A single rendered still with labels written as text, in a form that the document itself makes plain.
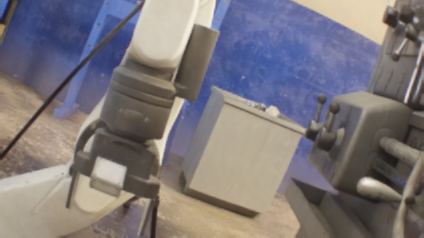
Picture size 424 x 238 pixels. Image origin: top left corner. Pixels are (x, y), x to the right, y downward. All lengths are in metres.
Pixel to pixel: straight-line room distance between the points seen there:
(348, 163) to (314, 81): 3.29
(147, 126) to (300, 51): 4.21
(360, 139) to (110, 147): 1.02
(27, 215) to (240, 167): 2.66
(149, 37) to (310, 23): 4.25
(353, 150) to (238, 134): 1.93
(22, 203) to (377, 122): 1.04
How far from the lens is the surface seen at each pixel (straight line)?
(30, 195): 1.12
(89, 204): 1.06
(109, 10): 4.53
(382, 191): 0.98
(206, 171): 3.68
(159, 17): 0.84
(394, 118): 1.81
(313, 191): 2.40
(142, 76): 0.86
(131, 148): 0.88
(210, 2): 1.05
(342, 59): 5.10
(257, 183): 3.73
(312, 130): 2.12
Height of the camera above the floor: 0.74
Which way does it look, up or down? 3 degrees down
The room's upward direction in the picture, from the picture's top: 23 degrees clockwise
